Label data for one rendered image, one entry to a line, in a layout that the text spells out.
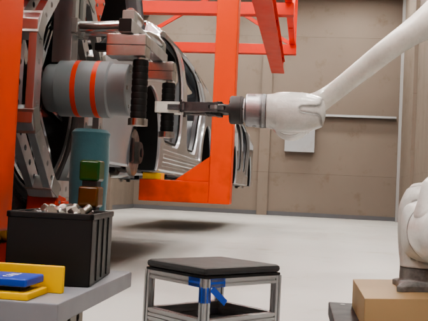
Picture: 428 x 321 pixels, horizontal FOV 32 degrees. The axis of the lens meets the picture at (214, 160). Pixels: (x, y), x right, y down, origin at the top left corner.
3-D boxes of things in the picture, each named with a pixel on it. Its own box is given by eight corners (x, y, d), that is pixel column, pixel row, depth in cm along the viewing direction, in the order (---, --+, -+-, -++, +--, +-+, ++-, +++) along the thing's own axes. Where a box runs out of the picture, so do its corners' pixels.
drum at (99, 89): (57, 118, 191) (60, 64, 192) (137, 121, 189) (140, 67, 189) (37, 113, 177) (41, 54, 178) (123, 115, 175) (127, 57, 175)
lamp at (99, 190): (83, 206, 144) (84, 185, 145) (102, 207, 144) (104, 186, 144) (76, 206, 140) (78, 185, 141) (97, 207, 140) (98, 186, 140)
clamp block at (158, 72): (143, 82, 202) (144, 62, 202) (176, 83, 201) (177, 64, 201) (139, 79, 197) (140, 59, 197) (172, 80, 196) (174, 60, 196)
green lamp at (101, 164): (84, 180, 145) (85, 160, 145) (104, 181, 144) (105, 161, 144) (78, 180, 141) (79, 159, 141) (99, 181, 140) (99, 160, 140)
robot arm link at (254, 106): (265, 129, 199) (244, 128, 200) (267, 96, 199) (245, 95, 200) (263, 126, 190) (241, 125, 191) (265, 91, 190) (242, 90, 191)
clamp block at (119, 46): (111, 59, 168) (112, 35, 168) (149, 60, 167) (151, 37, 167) (105, 55, 163) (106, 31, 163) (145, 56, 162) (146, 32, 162)
